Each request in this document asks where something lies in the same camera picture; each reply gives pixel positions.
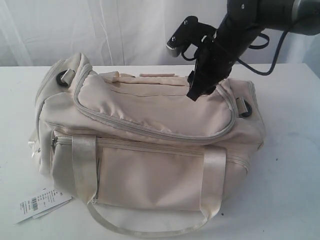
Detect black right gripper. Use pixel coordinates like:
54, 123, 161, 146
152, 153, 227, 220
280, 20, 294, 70
186, 29, 240, 101

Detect cream fabric duffel bag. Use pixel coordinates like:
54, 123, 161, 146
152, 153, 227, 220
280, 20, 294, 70
30, 53, 266, 238

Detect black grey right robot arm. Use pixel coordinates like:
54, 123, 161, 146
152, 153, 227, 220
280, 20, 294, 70
182, 0, 320, 101

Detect white backdrop curtain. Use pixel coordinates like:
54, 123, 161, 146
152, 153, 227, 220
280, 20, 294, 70
0, 0, 320, 68

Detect white paper hang tag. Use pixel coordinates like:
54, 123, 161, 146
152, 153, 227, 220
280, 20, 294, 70
13, 187, 72, 224

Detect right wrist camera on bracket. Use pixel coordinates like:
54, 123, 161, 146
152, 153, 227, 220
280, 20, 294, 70
166, 15, 217, 61

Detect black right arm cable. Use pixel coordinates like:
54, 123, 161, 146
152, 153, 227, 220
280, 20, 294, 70
179, 31, 301, 76

